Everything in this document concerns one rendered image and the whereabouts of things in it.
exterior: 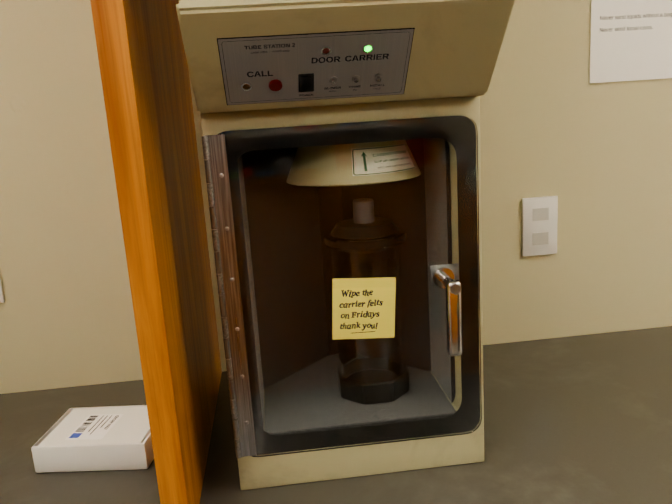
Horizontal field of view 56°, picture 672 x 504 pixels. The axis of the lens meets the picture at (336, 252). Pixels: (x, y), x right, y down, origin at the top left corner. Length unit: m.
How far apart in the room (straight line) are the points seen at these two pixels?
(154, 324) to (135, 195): 0.13
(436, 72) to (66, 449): 0.69
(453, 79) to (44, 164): 0.77
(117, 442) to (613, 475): 0.65
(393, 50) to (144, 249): 0.32
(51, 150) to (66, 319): 0.31
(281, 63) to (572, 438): 0.64
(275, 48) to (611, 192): 0.86
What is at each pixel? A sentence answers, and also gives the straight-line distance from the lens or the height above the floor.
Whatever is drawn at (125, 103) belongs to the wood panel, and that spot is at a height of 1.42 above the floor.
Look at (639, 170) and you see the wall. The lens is 1.37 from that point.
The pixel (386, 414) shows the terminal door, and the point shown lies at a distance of 0.82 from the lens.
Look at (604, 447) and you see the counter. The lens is 0.96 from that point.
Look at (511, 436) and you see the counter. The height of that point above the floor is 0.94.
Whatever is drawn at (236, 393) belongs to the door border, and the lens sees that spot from 0.79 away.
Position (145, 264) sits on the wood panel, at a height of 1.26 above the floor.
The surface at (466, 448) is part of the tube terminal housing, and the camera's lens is 0.88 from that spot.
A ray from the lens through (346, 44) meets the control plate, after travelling 0.66.
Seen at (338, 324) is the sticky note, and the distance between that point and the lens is 0.77.
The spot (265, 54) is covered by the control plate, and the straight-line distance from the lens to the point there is 0.66.
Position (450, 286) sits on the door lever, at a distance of 0.72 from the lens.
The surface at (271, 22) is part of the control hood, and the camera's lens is 0.63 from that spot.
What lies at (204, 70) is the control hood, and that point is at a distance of 0.67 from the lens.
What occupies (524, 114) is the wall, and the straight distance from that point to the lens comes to 1.26.
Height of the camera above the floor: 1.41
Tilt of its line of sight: 13 degrees down
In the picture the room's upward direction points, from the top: 4 degrees counter-clockwise
